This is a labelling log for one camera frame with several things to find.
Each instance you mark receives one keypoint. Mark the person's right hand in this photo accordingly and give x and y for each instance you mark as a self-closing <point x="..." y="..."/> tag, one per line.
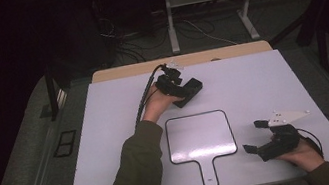
<point x="306" y="155"/>

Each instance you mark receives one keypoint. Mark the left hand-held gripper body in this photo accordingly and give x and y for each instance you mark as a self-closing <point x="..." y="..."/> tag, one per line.
<point x="169" y="85"/>

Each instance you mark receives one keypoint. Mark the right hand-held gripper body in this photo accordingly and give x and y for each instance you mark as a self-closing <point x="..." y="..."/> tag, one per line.
<point x="282" y="143"/>

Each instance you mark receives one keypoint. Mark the white metal stand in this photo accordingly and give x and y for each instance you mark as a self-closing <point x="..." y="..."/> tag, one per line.
<point x="170" y="20"/>

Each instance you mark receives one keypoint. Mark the black metal frame stand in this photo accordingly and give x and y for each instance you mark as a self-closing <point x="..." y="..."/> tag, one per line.
<point x="324" y="52"/>
<point x="52" y="97"/>

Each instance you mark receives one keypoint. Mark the person's left hand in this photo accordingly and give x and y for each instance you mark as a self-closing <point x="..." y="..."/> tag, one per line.
<point x="154" y="106"/>

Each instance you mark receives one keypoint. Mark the black whiteboard eraser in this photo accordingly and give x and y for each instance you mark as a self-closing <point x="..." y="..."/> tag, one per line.
<point x="194" y="85"/>

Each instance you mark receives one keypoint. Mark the wooden table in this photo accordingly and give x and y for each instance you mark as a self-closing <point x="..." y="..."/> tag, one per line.
<point x="213" y="54"/>

